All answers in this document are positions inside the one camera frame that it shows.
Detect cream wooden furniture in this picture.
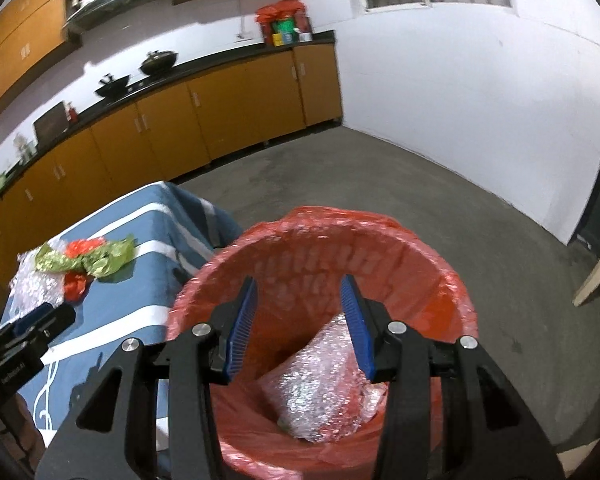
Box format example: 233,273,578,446
572,245,600,307

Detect green foil wrapper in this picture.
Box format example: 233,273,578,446
34,244,81,272
80,234,137,279

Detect blue white striped tablecloth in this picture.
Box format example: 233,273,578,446
0,181,243,441

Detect wooden wall cabinets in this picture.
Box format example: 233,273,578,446
0,0,308,133

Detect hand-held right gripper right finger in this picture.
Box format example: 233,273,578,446
340,274,567,480

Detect black kitchen countertop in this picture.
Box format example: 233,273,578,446
0,30,337,216

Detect black wok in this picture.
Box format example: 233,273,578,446
95,74,131,98

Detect red basket with red liner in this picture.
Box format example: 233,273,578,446
166,205,478,480

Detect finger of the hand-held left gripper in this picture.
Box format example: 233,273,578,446
12,304,77,346

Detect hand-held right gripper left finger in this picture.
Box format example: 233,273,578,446
34,276,259,480

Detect wooden base cabinets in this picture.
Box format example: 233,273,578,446
0,42,343,281

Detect green box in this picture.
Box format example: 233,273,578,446
271,20,295,46

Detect red plastic wastebasket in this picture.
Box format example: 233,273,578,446
166,205,478,480

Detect steel range hood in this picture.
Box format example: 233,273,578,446
62,0,173,36

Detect large red plastic bag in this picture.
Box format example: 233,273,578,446
256,1,306,23

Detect dark cutting board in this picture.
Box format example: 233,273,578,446
33,101,68,143

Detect clear bubble wrap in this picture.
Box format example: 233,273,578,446
10,250,65,311
257,312,388,443

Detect black pot with lid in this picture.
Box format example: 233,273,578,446
139,50,178,75

